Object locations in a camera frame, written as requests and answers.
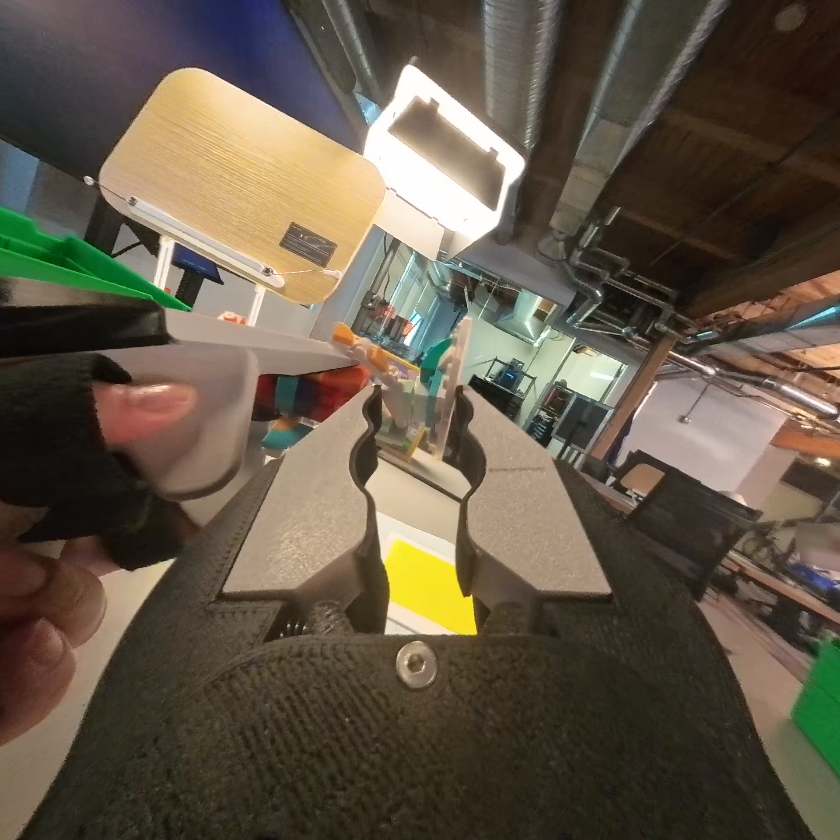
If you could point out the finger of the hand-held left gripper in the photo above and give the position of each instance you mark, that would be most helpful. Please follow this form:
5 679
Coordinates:
262 351

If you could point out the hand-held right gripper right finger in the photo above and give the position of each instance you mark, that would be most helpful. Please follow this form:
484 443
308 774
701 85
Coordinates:
538 531

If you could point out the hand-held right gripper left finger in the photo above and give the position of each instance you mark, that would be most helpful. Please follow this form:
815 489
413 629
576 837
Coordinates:
302 525

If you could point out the colourful lego fish model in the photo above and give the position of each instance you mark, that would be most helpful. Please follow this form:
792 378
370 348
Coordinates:
308 394

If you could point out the white orange lego fin piece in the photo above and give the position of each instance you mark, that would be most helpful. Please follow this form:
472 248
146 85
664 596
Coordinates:
348 338

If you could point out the round white teal lego base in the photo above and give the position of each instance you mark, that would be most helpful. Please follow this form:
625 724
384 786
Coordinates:
456 367

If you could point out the person's left hand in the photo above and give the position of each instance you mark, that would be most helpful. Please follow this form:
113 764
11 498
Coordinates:
151 400

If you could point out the dark blue box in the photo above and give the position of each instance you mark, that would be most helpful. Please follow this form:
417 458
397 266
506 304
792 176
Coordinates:
197 270

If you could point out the printed paper leaflets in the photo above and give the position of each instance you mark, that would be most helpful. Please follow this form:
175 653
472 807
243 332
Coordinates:
426 577

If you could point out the light wooden board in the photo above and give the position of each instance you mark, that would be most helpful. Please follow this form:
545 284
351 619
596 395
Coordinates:
229 164

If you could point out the white studio light panel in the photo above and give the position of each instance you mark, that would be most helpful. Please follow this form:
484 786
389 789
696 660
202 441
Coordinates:
426 226

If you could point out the green plastic bin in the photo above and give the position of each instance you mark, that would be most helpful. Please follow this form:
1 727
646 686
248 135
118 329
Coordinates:
65 262

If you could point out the dark blue partition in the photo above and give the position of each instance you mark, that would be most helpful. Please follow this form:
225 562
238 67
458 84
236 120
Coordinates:
131 52

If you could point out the green storage crate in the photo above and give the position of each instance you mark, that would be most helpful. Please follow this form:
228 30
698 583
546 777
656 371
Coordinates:
820 702

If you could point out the silver ventilation duct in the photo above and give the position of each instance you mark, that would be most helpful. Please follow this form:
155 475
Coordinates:
623 98
525 65

